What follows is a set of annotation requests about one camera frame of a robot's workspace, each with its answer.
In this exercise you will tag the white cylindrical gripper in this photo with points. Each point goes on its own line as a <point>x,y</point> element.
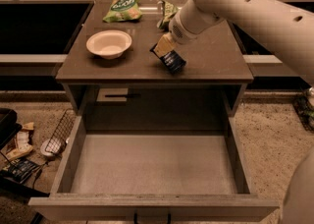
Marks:
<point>179,32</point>

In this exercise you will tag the grey cabinet with counter top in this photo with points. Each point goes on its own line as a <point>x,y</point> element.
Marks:
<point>136,92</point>

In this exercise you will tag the crumpled green chip bag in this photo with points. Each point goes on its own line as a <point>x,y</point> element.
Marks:
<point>168,12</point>

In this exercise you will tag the open grey top drawer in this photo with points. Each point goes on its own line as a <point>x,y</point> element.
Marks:
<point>191,176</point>

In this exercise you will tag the snack packages on floor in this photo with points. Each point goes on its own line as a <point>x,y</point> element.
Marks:
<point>22,139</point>

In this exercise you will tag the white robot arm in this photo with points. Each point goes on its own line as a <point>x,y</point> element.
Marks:
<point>281,28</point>

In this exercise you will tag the white round disc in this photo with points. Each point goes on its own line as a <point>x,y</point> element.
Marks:
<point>50,148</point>

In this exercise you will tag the black drawer handle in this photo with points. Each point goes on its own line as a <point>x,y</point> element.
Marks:
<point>141,219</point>

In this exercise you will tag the green chip bag left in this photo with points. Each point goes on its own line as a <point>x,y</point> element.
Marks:
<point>122,11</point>

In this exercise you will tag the white paper bowl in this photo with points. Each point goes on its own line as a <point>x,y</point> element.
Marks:
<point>109,44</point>

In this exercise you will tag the black basket at right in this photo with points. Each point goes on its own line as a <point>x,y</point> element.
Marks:
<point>304,107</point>

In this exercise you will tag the black wire basket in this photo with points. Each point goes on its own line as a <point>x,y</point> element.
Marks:
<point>64,128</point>

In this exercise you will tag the black bin at left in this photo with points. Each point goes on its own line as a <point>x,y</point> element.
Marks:
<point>8,125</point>

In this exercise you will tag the blue rxbar blueberry bar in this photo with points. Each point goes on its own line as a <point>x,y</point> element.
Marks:
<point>172,61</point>

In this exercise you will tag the dark snack packet on floor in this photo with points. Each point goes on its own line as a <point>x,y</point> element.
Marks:
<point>19,170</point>

